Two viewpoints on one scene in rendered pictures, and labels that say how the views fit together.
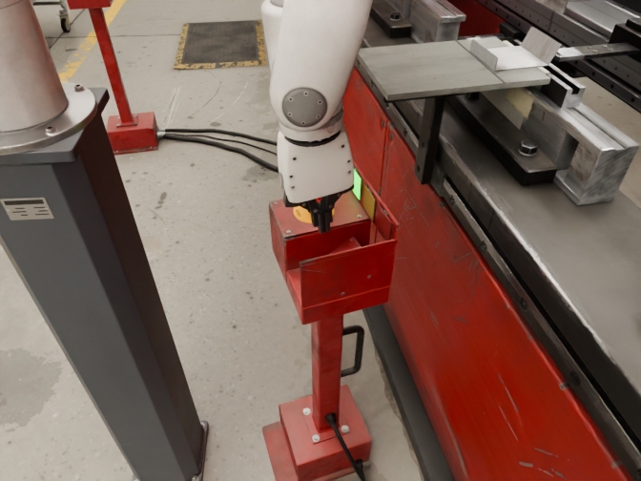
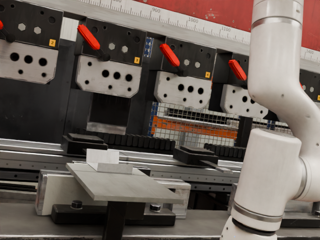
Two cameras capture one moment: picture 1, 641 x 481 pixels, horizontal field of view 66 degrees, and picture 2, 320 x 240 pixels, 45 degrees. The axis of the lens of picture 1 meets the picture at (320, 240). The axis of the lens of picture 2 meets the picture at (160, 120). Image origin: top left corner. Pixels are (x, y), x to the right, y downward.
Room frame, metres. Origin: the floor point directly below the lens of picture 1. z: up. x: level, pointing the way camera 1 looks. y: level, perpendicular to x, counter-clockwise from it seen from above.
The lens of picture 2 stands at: (0.91, 0.62, 1.18)
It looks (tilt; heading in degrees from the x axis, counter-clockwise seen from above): 3 degrees down; 258
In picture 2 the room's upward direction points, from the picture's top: 9 degrees clockwise
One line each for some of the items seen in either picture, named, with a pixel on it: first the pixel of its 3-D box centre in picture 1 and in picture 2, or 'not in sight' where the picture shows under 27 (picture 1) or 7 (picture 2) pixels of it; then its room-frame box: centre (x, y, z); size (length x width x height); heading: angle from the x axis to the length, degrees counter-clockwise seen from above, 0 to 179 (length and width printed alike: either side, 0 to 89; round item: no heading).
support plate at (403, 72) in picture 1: (446, 65); (119, 181); (0.79, -0.21, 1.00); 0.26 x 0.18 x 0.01; 102
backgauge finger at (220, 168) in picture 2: not in sight; (206, 160); (0.46, -0.60, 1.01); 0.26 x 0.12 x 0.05; 102
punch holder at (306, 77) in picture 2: not in sight; (294, 96); (0.26, -0.47, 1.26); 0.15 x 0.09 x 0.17; 12
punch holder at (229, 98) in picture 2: not in sight; (241, 86); (0.46, -0.43, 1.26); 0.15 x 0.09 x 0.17; 12
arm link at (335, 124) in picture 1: (312, 116); (255, 214); (0.58, 0.01, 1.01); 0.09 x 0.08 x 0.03; 109
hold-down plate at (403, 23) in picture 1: (382, 12); not in sight; (1.40, -0.17, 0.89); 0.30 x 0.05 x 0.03; 12
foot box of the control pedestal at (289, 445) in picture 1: (314, 436); not in sight; (0.64, 0.02, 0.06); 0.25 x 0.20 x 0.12; 109
